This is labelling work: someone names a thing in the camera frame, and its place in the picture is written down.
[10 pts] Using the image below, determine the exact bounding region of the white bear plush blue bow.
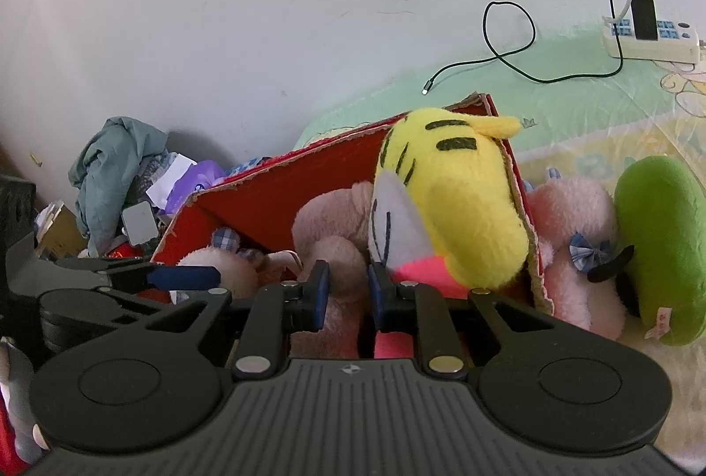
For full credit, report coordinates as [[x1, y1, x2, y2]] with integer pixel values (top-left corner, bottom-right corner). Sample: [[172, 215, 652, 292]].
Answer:
[[526, 167, 630, 339]]

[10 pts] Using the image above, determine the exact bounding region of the white paper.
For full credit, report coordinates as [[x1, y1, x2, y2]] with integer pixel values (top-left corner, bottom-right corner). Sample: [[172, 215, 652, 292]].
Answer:
[[145, 153, 195, 208]]

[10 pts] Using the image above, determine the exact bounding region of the blue printed packet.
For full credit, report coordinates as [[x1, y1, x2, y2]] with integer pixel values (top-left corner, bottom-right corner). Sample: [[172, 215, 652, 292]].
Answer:
[[226, 157, 272, 177]]

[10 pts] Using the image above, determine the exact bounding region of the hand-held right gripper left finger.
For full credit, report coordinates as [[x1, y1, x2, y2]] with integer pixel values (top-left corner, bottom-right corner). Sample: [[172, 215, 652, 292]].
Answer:
[[138, 260, 332, 382]]

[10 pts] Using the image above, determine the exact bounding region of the mauve bear plush toy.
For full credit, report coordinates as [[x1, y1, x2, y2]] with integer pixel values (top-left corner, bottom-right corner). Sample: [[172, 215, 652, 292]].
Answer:
[[291, 181, 381, 360]]

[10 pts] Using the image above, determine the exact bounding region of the red cardboard box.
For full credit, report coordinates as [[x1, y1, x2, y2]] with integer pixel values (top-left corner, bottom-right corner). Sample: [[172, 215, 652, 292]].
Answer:
[[149, 93, 555, 314]]

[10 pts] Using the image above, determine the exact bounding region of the cream plush plaid bow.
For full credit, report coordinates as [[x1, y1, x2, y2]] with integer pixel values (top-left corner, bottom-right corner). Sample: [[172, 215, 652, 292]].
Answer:
[[171, 227, 304, 303]]

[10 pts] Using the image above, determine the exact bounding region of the yellow tiger plush toy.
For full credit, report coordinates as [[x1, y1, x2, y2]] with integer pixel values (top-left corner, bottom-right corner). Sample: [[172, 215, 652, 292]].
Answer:
[[367, 108, 533, 360]]

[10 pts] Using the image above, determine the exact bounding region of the green plush toy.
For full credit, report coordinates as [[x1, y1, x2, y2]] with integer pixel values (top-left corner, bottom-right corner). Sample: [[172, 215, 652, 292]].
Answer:
[[587, 155, 706, 347]]

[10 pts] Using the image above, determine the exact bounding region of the white power strip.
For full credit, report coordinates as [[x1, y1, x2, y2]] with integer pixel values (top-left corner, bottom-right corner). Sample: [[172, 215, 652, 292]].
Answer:
[[601, 13, 701, 64]]

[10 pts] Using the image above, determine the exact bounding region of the small grey device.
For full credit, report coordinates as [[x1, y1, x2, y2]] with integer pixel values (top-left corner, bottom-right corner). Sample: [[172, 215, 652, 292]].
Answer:
[[121, 203, 158, 245]]

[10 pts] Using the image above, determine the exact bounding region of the black charging cable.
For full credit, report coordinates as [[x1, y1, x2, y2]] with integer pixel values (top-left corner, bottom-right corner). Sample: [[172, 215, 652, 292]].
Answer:
[[422, 0, 646, 96]]

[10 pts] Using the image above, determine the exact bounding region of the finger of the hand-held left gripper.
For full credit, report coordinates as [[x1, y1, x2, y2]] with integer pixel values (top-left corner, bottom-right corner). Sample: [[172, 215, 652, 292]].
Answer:
[[55, 255, 222, 292]]

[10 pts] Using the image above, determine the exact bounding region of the black charger adapter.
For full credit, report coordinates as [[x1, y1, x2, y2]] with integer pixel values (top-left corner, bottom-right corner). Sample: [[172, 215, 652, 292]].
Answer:
[[630, 0, 660, 41]]

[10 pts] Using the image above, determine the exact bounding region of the grey-green cloth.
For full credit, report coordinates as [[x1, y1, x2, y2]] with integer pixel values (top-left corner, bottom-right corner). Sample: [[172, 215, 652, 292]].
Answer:
[[69, 117, 169, 256]]

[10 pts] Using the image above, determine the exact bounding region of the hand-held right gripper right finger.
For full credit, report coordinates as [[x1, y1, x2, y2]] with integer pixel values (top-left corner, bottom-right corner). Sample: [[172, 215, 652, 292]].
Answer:
[[367, 261, 558, 378]]

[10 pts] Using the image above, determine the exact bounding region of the brown cardboard box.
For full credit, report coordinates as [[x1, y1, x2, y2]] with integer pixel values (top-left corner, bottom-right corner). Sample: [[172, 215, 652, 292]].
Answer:
[[34, 200, 89, 259]]

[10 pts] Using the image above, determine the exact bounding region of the purple plastic bag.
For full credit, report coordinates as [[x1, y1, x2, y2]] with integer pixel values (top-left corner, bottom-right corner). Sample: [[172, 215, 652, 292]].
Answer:
[[165, 159, 227, 215]]

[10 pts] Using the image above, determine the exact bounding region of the black crate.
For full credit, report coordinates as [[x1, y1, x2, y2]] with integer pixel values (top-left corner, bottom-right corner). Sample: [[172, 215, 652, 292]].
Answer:
[[0, 174, 37, 256]]

